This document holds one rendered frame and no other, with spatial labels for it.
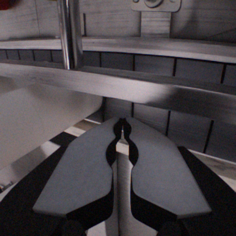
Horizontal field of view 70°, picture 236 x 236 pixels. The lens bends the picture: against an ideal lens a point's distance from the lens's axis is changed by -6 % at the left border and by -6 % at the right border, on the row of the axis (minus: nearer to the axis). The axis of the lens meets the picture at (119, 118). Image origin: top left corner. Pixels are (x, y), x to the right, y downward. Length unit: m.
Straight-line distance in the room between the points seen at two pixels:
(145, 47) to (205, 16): 0.07
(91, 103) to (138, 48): 0.07
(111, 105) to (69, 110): 0.06
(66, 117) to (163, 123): 0.09
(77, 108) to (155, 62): 0.08
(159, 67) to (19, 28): 0.29
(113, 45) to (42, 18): 0.18
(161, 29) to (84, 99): 0.11
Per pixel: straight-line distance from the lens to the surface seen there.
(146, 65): 0.17
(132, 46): 0.17
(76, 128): 0.20
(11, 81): 0.20
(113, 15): 0.24
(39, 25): 0.34
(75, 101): 0.16
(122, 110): 0.19
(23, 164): 0.49
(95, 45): 0.20
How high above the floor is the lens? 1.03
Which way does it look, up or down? 49 degrees down
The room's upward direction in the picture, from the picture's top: 128 degrees counter-clockwise
